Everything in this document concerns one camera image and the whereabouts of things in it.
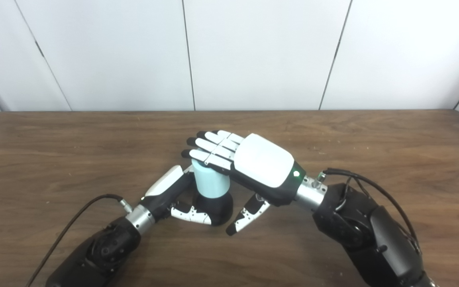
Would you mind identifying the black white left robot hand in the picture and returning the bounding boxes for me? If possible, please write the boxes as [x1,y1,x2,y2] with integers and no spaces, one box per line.
[139,164,211,225]

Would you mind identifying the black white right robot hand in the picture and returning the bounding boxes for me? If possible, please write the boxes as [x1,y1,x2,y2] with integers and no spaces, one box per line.
[181,130,306,236]

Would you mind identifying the light blue cylinder cup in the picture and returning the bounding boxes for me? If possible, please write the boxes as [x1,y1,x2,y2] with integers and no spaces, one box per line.
[192,159,231,199]

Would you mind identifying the black flared nozzle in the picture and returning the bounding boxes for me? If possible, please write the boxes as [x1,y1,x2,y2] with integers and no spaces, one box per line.
[196,192,233,226]

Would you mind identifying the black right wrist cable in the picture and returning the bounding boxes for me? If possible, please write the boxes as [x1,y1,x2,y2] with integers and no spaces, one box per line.
[318,168,423,256]

